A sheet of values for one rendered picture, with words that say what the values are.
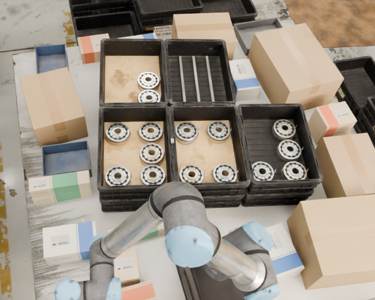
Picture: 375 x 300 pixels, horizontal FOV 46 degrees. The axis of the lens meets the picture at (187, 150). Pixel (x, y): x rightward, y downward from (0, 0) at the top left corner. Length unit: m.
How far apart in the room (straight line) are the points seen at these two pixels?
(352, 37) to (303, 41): 1.62
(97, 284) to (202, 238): 0.43
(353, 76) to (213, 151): 1.59
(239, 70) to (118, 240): 1.24
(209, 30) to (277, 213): 1.00
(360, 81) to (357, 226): 1.59
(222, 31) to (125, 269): 1.30
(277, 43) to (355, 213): 0.94
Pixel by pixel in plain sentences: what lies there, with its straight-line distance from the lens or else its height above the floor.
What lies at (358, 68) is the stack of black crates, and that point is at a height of 0.27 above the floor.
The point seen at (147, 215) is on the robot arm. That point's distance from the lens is 1.26.
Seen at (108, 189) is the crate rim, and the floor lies 0.93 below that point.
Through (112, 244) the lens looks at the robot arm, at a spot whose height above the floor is 1.14.
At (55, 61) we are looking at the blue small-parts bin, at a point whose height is 0.70.
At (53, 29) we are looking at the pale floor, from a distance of 3.63.
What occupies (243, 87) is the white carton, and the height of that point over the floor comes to 0.79.
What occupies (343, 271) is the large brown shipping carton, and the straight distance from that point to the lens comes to 1.76.
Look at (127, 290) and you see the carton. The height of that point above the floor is 0.77.
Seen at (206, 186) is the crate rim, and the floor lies 0.93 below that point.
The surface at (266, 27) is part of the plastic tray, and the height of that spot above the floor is 0.70.
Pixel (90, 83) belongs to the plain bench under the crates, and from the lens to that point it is 2.30.
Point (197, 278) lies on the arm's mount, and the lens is 1.52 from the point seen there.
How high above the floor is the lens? 2.44
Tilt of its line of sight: 57 degrees down
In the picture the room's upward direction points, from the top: 10 degrees clockwise
